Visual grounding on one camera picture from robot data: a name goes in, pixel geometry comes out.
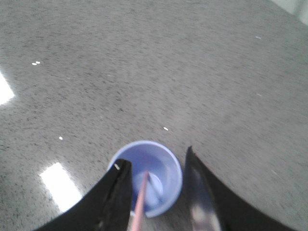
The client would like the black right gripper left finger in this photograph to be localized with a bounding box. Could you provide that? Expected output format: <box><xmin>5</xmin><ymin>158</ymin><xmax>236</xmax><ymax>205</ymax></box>
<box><xmin>37</xmin><ymin>159</ymin><xmax>132</xmax><ymax>231</ymax></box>

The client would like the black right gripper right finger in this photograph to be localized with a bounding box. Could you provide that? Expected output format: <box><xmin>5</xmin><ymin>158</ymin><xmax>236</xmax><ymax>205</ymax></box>
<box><xmin>184</xmin><ymin>146</ymin><xmax>292</xmax><ymax>231</ymax></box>

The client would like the pink chopstick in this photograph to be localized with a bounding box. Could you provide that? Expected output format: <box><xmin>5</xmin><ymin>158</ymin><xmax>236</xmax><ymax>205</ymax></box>
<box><xmin>130</xmin><ymin>172</ymin><xmax>149</xmax><ymax>231</ymax></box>

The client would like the blue plastic cup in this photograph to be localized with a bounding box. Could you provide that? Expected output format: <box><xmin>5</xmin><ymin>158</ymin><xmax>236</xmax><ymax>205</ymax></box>
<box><xmin>108</xmin><ymin>140</ymin><xmax>183</xmax><ymax>218</ymax></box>

